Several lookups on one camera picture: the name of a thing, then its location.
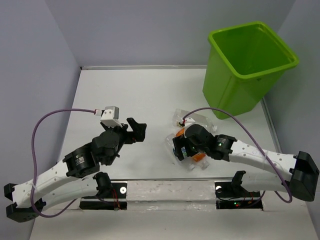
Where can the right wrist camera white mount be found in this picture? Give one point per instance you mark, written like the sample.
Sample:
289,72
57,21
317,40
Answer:
185,122

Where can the green plastic bin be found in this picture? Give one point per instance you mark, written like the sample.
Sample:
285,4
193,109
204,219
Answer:
245,61

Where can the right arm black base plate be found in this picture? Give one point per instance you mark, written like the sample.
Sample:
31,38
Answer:
229,197

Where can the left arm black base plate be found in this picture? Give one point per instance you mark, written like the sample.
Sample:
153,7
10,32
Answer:
115,200

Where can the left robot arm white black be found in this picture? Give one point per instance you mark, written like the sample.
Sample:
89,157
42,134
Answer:
78,175

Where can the clear square bottle apple label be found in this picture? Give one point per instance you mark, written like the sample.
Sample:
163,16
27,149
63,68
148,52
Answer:
199,119

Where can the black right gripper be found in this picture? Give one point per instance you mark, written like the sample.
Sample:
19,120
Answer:
179,142

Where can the clear bottle blue white label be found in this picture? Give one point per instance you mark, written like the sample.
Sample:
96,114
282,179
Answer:
176,147

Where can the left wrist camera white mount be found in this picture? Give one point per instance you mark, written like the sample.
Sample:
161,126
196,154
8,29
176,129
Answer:
110,117

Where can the clear bottle orange label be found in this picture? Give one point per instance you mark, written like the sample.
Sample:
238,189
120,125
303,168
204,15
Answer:
199,158

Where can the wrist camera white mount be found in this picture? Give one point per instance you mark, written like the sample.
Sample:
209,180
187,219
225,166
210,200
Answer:
185,122
110,117

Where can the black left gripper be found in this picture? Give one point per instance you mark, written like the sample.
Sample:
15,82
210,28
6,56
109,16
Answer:
139,129

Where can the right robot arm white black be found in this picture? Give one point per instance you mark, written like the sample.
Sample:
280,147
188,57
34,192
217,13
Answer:
296,174

